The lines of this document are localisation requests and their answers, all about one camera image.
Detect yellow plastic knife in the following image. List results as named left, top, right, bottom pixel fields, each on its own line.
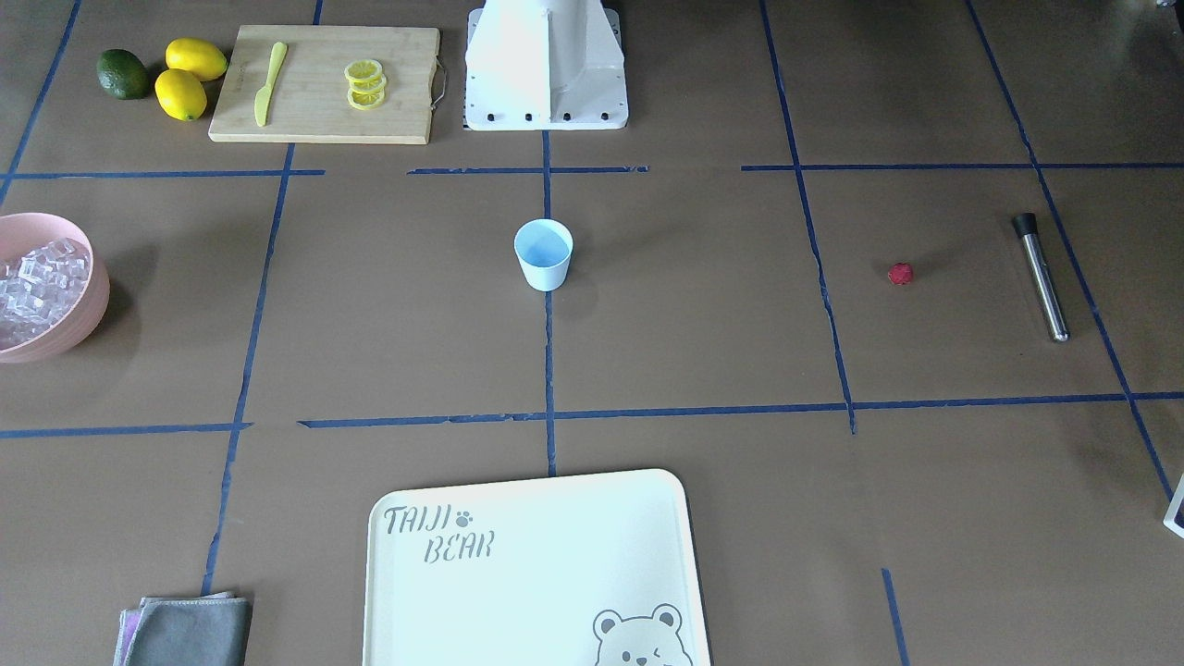
left=253, top=41, right=288, bottom=128

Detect clear ice cubes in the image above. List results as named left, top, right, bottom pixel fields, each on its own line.
left=1, top=239, right=94, bottom=350

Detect yellow lemon lower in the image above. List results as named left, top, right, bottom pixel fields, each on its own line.
left=154, top=68, right=208, bottom=122

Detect wire cup rack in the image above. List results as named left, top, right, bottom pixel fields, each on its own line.
left=1162, top=475, right=1184, bottom=539

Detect cream bear tray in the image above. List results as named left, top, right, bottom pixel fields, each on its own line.
left=361, top=469, right=713, bottom=665

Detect grey folded cloth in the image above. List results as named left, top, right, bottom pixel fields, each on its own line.
left=112, top=591, right=253, bottom=665

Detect light blue plastic cup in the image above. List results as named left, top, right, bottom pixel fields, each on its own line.
left=514, top=218, right=574, bottom=292

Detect lemon slices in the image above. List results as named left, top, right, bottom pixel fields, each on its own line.
left=343, top=58, right=388, bottom=111

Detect yellow lemon upper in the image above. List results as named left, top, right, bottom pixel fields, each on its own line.
left=165, top=37, right=229, bottom=81

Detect steel muddler black tip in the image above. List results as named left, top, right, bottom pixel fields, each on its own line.
left=1011, top=212, right=1070, bottom=344

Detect pink bowl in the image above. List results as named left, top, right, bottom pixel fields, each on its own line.
left=4, top=212, right=110, bottom=364

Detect yellow lemon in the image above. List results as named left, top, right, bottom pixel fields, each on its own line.
left=154, top=68, right=208, bottom=122
left=165, top=37, right=229, bottom=81

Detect green lime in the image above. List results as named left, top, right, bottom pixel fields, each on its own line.
left=96, top=49, right=152, bottom=101

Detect red strawberry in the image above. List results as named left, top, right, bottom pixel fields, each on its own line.
left=888, top=262, right=915, bottom=286

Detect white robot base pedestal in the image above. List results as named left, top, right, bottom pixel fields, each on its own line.
left=462, top=1, right=630, bottom=132

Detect wooden cutting board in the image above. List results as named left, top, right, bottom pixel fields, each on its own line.
left=208, top=24, right=440, bottom=146

